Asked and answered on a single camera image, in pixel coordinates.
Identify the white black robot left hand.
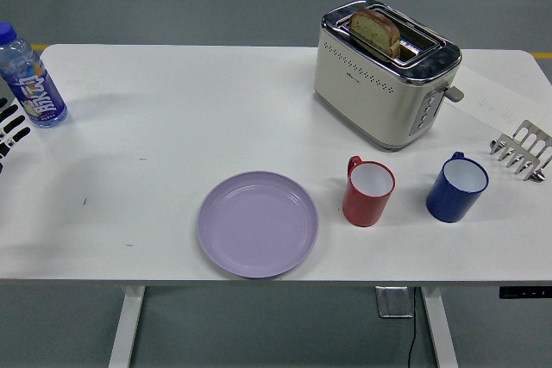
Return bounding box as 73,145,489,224
0,96,33,173

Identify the purple round plate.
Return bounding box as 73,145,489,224
197,170,320,279

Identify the blue drink bottle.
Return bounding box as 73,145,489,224
0,22,69,129

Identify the white table leg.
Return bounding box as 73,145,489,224
107,285,147,368
420,286,460,368

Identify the cream silver toaster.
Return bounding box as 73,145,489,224
313,0,465,153

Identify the red mug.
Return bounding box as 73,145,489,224
342,155,396,228

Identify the brown bread slice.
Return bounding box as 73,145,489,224
348,7,401,58

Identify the grey metal box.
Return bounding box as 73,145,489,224
374,285,415,320

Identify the blue mug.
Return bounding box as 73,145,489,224
425,151,490,224

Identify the white paper sheet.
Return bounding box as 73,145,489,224
447,66,552,133

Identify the silver metal toast rack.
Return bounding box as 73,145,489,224
489,119,552,183

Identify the black table control panel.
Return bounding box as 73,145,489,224
499,285,552,300

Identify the black power cable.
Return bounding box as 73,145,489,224
405,288,420,368

